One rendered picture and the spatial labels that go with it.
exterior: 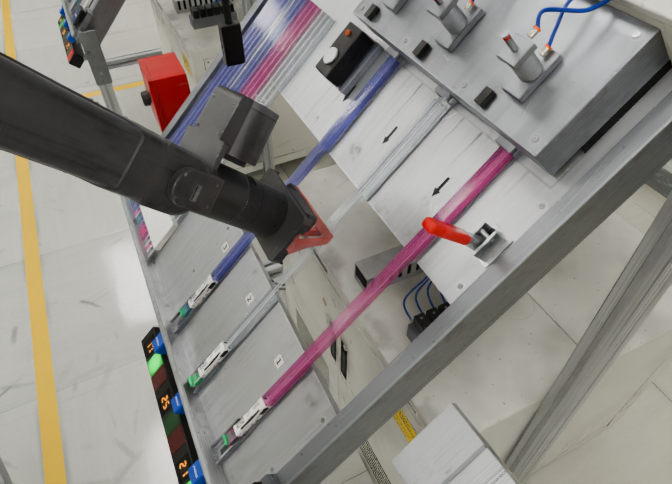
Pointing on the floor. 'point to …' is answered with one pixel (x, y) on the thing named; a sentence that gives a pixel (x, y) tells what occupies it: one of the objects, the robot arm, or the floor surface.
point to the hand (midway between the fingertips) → (322, 233)
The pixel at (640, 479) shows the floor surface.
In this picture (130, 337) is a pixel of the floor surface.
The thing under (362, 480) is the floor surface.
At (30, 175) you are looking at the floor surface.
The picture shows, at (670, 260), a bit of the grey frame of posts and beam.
